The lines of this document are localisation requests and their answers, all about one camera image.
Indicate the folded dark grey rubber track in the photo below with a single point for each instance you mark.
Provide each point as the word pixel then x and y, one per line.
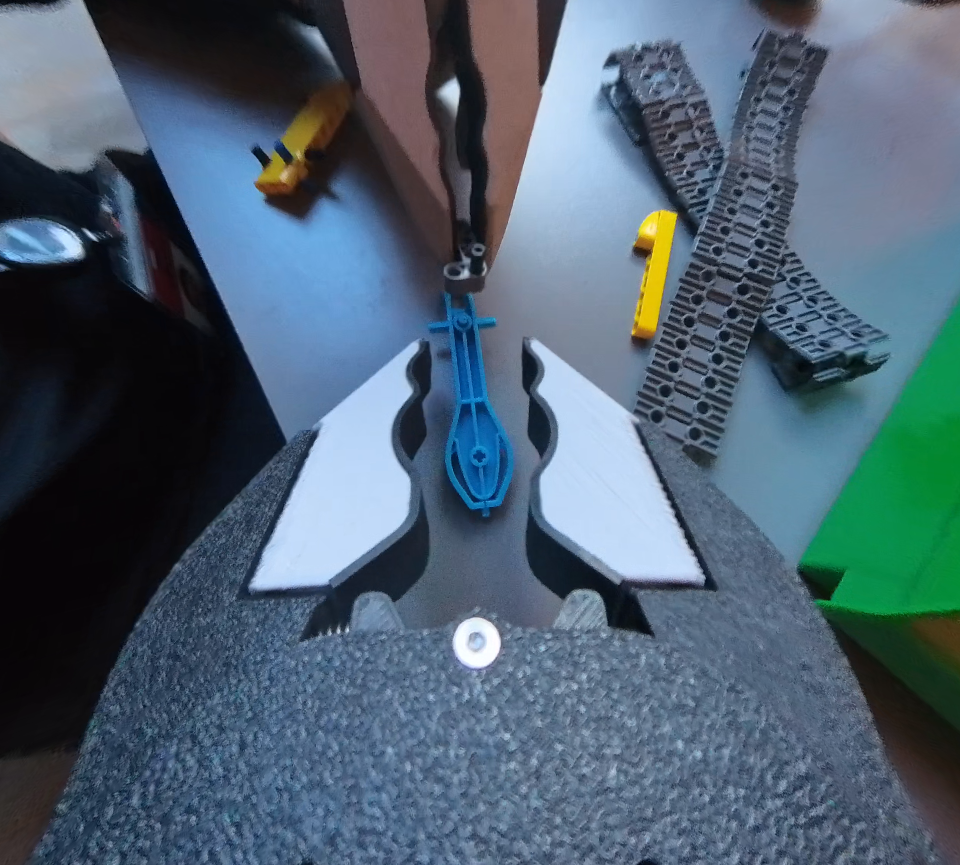
pixel 675 122

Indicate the yellow beam with black pins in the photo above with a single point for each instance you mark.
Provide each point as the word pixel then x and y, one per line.
pixel 300 145

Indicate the pale grey desk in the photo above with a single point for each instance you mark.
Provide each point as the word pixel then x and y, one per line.
pixel 337 295

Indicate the small dark connector piece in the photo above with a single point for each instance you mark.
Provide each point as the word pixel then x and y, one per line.
pixel 465 272

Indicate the long grey rubber track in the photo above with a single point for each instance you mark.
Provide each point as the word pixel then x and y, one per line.
pixel 720 295

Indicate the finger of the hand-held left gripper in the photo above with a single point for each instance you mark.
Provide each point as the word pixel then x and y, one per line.
pixel 390 55
pixel 514 40

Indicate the yellow curved beam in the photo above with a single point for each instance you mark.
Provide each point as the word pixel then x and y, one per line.
pixel 654 280

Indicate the blue plastic separator tool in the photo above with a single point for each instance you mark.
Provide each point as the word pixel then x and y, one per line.
pixel 478 445

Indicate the green box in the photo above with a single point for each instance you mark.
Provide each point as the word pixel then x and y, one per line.
pixel 900 505

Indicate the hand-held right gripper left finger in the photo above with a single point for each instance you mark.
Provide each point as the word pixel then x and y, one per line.
pixel 337 497

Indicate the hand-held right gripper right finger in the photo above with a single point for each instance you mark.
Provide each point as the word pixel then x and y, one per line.
pixel 607 497

